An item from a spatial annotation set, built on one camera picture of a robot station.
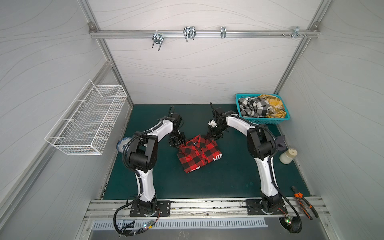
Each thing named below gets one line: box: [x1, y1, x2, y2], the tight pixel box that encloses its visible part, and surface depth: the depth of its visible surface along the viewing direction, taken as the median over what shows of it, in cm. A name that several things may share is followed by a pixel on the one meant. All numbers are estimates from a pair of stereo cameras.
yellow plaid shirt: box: [259, 94, 287, 119], surface depth 107 cm
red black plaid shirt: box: [177, 135, 223, 174], surface depth 91 cm
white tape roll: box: [279, 148, 298, 165], surface depth 86 cm
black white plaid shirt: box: [238, 97, 270, 117], surface depth 109 cm
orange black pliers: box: [291, 185, 319, 221], surface depth 76 cm
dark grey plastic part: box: [276, 135, 288, 151], surface depth 97 cm
